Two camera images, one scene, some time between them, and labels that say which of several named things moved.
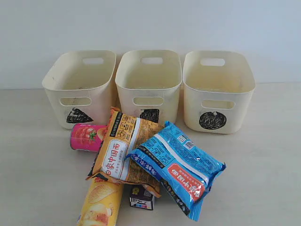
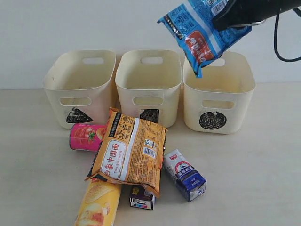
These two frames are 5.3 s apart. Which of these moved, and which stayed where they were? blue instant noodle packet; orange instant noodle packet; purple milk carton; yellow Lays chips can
Moved: blue instant noodle packet
Stayed: yellow Lays chips can; orange instant noodle packet; purple milk carton
